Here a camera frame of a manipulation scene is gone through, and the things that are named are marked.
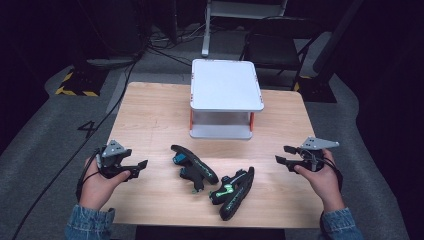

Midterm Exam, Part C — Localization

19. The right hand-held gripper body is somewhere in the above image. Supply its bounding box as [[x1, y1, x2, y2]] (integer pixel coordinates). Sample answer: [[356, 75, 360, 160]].
[[289, 136, 340, 174]]

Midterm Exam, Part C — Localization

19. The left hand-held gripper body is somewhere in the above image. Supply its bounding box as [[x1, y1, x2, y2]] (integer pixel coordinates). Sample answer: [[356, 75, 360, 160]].
[[96, 139, 140, 182]]

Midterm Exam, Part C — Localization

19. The person's right hand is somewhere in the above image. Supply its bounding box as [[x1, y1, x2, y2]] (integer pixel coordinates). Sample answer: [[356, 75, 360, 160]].
[[293, 148, 346, 213]]

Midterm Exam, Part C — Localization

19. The person's left hand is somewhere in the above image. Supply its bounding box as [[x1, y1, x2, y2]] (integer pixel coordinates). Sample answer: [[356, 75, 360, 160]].
[[78, 155, 132, 211]]

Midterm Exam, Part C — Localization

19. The black stand base yellow corner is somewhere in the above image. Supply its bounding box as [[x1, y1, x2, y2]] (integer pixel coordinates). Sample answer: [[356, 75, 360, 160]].
[[292, 74, 338, 104]]

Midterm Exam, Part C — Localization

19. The black yellow striped stand base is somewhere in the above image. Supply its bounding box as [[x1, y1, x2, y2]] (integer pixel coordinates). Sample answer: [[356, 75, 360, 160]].
[[54, 67, 112, 98]]

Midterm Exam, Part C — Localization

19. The white two-tier shoe rack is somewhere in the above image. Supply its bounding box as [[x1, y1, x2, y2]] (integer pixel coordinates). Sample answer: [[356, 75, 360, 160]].
[[188, 58, 265, 141]]

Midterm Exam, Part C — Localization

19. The black folding chair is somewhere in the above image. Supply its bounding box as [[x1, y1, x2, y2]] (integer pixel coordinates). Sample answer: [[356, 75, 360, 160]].
[[239, 15, 322, 92]]

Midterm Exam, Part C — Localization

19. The white metal stand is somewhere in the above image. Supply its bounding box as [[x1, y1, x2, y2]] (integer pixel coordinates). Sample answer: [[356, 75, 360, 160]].
[[201, 0, 290, 58]]

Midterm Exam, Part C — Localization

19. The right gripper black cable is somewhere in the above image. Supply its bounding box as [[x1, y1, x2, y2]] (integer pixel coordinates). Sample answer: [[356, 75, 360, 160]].
[[319, 155, 345, 193]]

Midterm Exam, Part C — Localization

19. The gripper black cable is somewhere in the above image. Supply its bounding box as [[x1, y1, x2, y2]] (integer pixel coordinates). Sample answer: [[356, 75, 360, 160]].
[[319, 155, 345, 193], [75, 148, 102, 203]]

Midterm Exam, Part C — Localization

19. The long black floor cable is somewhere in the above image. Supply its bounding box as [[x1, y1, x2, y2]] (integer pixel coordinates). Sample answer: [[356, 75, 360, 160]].
[[11, 58, 139, 240]]

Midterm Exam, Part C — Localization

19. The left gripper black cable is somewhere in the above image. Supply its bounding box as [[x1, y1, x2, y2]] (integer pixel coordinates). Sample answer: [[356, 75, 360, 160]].
[[75, 148, 102, 203]]

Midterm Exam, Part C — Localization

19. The black sandal with blue strap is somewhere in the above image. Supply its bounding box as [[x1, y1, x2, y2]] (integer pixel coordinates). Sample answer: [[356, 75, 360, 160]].
[[170, 144, 220, 195]]

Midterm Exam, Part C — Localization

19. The black sandal with green strap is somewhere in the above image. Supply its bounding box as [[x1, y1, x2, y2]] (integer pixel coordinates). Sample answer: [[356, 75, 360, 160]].
[[208, 166, 256, 222]]

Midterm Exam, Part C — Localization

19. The bundle of floor cables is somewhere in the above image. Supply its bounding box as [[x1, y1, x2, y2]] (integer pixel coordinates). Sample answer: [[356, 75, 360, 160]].
[[145, 23, 208, 68]]

